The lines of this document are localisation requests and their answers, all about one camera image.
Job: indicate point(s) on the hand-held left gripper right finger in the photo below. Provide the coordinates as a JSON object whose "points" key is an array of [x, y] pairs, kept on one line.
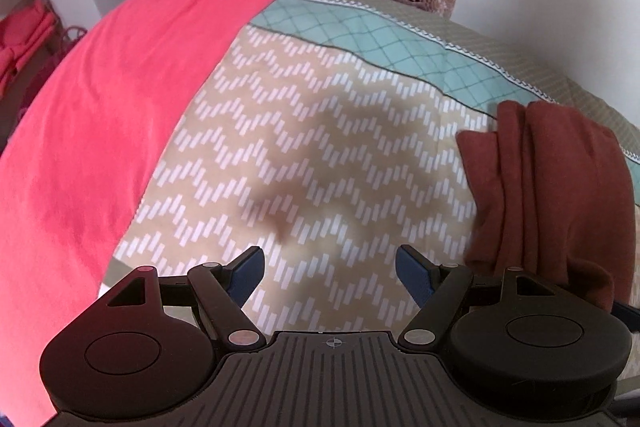
{"points": [[413, 278]]}

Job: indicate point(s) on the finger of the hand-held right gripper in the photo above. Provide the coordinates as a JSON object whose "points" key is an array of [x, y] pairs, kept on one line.
{"points": [[626, 310]]}

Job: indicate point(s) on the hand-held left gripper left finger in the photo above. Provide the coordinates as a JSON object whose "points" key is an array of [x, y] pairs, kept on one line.
{"points": [[248, 275]]}

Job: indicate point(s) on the maroon long-sleeved shirt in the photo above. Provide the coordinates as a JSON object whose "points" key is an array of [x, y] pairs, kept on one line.
{"points": [[545, 187]]}

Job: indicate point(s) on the patterned quilted blanket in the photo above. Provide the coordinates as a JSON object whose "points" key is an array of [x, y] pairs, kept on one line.
{"points": [[320, 147]]}

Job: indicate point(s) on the pink bed sheet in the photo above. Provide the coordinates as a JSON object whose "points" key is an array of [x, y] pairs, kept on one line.
{"points": [[100, 132]]}

